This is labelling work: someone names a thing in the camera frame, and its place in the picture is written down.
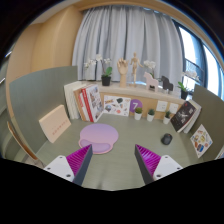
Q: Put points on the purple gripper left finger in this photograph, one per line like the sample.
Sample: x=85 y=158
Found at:
x=73 y=167

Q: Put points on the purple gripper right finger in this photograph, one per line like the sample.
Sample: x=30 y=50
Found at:
x=153 y=166

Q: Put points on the black computer mouse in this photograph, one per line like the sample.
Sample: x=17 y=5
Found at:
x=166 y=139

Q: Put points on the purple mouse pad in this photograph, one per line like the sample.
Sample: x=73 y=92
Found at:
x=102 y=137

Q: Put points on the small succulent white pot middle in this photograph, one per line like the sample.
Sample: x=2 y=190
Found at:
x=150 y=115

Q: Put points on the small succulent white pot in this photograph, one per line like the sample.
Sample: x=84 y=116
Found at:
x=150 y=115
x=138 y=113
x=166 y=118

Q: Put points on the small succulent white pot right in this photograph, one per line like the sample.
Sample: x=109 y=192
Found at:
x=166 y=118

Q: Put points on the small succulent white pot left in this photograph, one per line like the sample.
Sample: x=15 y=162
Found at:
x=138 y=113

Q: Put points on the white book on left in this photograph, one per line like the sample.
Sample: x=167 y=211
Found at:
x=70 y=98

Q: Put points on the colourful picture book right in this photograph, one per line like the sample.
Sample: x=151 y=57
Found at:
x=201 y=141

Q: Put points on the black book leaning right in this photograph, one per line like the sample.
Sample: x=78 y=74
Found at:
x=183 y=116

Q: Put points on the purple round number sign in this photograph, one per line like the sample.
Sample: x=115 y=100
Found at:
x=134 y=104

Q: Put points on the red and white book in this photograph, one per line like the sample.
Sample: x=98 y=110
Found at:
x=93 y=103

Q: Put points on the sticker sheet card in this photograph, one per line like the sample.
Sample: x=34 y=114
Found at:
x=116 y=105

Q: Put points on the wooden chair back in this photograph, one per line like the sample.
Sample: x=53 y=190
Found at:
x=22 y=145

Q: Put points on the black wooden horse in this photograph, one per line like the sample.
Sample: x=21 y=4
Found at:
x=167 y=84

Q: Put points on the white orchid pot right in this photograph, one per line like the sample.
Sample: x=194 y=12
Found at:
x=191 y=75

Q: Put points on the white wooden horse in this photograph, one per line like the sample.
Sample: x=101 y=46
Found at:
x=151 y=82

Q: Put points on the white orchid black pot left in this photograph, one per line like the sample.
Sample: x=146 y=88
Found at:
x=106 y=76

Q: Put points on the white orchid behind horse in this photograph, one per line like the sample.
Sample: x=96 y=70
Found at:
x=151 y=65

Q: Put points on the wooden mannequin figure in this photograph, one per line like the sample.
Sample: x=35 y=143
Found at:
x=135 y=63

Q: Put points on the wooden hand model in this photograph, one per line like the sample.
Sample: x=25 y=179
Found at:
x=122 y=66

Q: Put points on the grey curtain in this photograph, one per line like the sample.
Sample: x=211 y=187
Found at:
x=116 y=32

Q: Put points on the white wall socket left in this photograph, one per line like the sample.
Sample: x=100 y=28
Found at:
x=161 y=106

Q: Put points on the white wall socket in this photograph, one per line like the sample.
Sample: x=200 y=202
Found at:
x=173 y=108
x=161 y=106

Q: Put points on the white wall socket right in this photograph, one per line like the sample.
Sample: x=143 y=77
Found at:
x=173 y=108

